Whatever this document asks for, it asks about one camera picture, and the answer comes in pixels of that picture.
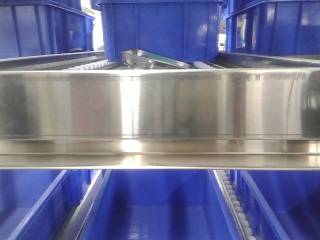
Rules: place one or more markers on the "blue bin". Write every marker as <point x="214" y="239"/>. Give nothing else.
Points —
<point x="279" y="204"/>
<point x="44" y="27"/>
<point x="273" y="27"/>
<point x="184" y="30"/>
<point x="160" y="205"/>
<point x="34" y="204"/>

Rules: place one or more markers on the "stainless steel tray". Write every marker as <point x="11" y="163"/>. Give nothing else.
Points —
<point x="150" y="61"/>

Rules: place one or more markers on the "white roller track right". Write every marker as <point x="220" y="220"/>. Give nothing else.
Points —
<point x="235" y="207"/>

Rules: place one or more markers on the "white roller track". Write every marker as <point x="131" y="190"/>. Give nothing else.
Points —
<point x="235" y="207"/>
<point x="89" y="66"/>

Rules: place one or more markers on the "white roller track upper left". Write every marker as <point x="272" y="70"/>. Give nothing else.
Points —
<point x="89" y="66"/>

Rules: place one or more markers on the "stainless steel shelf front rail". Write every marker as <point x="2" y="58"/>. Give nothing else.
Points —
<point x="240" y="118"/>

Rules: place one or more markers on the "metal divider rail left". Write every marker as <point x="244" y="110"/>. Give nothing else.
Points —
<point x="73" y="225"/>

